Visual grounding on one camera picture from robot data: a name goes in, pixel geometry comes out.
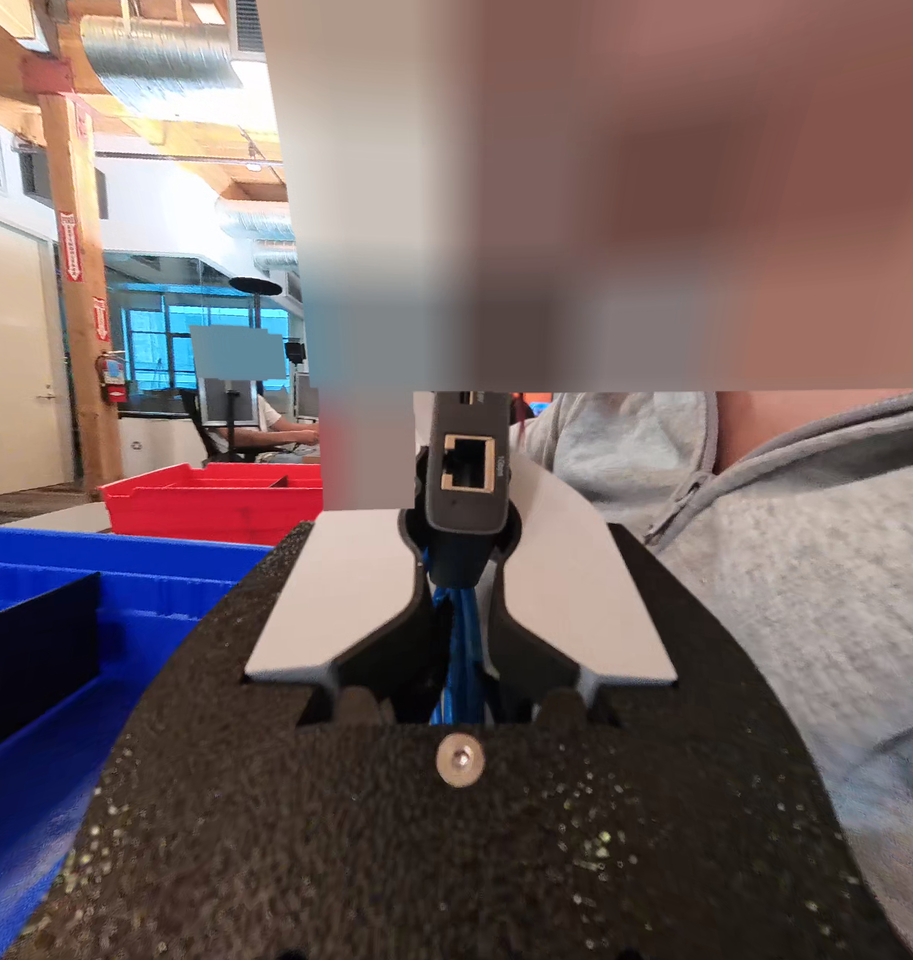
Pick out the black network adapter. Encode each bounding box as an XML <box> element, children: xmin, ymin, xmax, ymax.
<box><xmin>413</xmin><ymin>391</ymin><xmax>523</xmax><ymax>595</ymax></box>

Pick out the black bin divider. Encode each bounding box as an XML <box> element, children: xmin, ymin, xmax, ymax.
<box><xmin>0</xmin><ymin>572</ymin><xmax>103</xmax><ymax>759</ymax></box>

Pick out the red fire extinguisher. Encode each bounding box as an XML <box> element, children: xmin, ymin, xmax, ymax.
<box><xmin>96</xmin><ymin>350</ymin><xmax>132</xmax><ymax>407</ymax></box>

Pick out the monitor on stand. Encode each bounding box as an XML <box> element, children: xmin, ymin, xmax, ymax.
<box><xmin>203</xmin><ymin>377</ymin><xmax>261</xmax><ymax>451</ymax></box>

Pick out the blue plastic bin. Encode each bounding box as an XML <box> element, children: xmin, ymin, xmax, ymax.
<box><xmin>0</xmin><ymin>525</ymin><xmax>279</xmax><ymax>960</ymax></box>

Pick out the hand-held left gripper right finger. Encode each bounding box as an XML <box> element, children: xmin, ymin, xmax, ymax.
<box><xmin>491</xmin><ymin>448</ymin><xmax>680</xmax><ymax>690</ymax></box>

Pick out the black disc lamp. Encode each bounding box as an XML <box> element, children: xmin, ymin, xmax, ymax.
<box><xmin>228</xmin><ymin>275</ymin><xmax>284</xmax><ymax>331</ymax></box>

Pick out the red plastic bin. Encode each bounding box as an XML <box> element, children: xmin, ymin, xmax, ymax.
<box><xmin>98</xmin><ymin>461</ymin><xmax>324</xmax><ymax>547</ymax></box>

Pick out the grey desk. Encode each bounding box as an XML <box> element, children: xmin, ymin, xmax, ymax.
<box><xmin>0</xmin><ymin>501</ymin><xmax>116</xmax><ymax>537</ymax></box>

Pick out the wide silver air duct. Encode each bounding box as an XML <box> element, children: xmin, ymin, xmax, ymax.
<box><xmin>80</xmin><ymin>13</ymin><xmax>240</xmax><ymax>97</ymax></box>

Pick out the wooden post with red signs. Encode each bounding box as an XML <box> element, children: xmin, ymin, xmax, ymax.
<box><xmin>20</xmin><ymin>52</ymin><xmax>131</xmax><ymax>502</ymax></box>

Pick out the black office chair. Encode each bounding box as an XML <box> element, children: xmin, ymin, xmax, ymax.
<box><xmin>177</xmin><ymin>388</ymin><xmax>251</xmax><ymax>464</ymax></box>

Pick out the long silver air duct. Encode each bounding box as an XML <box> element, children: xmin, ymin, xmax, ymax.
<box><xmin>215</xmin><ymin>196</ymin><xmax>300</xmax><ymax>273</ymax></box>

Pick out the person's grey sweater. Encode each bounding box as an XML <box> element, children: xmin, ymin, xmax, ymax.
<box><xmin>522</xmin><ymin>390</ymin><xmax>913</xmax><ymax>960</ymax></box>

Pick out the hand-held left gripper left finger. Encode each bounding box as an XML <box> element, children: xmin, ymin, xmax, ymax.
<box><xmin>242</xmin><ymin>510</ymin><xmax>431</xmax><ymax>685</ymax></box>

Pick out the beige door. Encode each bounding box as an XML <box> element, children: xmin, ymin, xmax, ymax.
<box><xmin>0</xmin><ymin>213</ymin><xmax>77</xmax><ymax>501</ymax></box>

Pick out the blue ethernet cable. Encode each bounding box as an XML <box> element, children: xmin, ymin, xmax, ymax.
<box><xmin>425</xmin><ymin>546</ymin><xmax>497</xmax><ymax>727</ymax></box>

